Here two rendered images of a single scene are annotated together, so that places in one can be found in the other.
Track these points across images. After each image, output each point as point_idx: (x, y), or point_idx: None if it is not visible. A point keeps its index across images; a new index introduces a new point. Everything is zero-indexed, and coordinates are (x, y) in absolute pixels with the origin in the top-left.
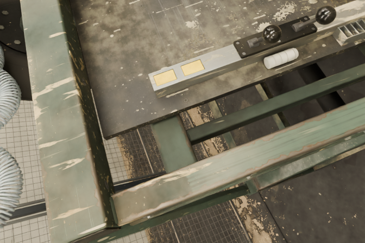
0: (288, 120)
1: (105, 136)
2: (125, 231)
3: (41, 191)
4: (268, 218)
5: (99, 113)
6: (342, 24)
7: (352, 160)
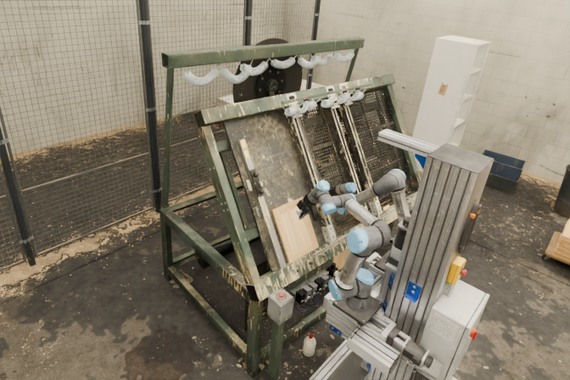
0: None
1: (224, 123)
2: (167, 126)
3: (123, 36)
4: (112, 248)
5: (231, 121)
6: (260, 207)
7: (175, 294)
